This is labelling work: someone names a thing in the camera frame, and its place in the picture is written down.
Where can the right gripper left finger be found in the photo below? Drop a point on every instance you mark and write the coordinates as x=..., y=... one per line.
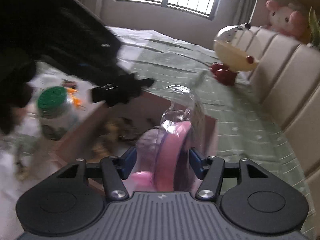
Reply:
x=114, y=171

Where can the brown leopard scrunchie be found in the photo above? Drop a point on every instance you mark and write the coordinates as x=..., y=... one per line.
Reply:
x=113, y=132

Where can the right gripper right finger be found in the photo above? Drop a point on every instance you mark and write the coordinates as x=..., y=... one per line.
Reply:
x=210, y=171

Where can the green-lid glass jar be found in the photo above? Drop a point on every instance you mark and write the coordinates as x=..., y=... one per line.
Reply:
x=56, y=111

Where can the pink cardboard box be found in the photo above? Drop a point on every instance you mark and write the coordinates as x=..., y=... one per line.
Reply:
x=145, y=113

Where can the pink plush bunny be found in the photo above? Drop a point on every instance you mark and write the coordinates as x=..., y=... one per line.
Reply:
x=285, y=20

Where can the cream round-head toy figure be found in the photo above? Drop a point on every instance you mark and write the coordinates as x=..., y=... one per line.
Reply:
x=232, y=59

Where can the orange flower hair accessory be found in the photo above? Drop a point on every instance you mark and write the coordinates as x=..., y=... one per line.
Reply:
x=75, y=100

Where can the pink item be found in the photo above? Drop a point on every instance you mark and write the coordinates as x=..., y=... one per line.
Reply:
x=182, y=126

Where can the purple fluffy scrunchie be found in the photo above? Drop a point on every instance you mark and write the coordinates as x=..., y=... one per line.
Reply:
x=147, y=148

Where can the green potted plant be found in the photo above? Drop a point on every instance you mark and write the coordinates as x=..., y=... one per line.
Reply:
x=314, y=28

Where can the green checked bed cover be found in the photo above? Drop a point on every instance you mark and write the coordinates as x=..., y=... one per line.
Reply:
x=244, y=129

